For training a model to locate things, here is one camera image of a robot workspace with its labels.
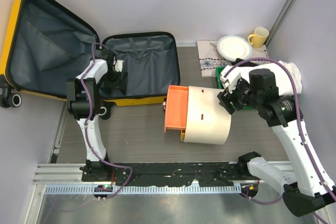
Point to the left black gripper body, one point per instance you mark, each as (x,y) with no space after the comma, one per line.
(112,79)

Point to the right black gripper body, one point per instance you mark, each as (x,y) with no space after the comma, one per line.
(240,97)

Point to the green plastic tray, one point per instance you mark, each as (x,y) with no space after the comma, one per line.
(241,82)

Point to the white cylindrical bin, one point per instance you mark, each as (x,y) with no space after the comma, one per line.
(207,121)

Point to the white towel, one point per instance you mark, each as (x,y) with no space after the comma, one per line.
(282,80)

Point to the orange drawer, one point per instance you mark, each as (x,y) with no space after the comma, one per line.
(176,108)

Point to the yellow Pikachu suitcase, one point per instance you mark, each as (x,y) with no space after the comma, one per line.
(46,44)

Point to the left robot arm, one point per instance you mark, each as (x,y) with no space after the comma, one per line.
(86,105)

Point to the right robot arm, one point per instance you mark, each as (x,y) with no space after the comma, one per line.
(310,188)

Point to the patterned white cloth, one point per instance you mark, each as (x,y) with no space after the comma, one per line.
(208,60)

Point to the white plate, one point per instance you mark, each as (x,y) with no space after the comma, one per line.
(233,47)

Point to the silver fork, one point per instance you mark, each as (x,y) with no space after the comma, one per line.
(220,58)

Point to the yellow mug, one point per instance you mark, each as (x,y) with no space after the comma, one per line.
(258,37)

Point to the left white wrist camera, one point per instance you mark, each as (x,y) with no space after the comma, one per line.
(118,66)

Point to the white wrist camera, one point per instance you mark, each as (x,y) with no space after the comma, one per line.
(118,66)
(229,77)

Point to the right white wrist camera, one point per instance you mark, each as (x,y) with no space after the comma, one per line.
(229,77)

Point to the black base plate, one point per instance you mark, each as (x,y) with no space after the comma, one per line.
(168,174)

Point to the aluminium frame rail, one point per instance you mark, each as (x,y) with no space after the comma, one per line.
(67,179)

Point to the right aluminium corner post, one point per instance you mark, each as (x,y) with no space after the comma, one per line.
(279,20)

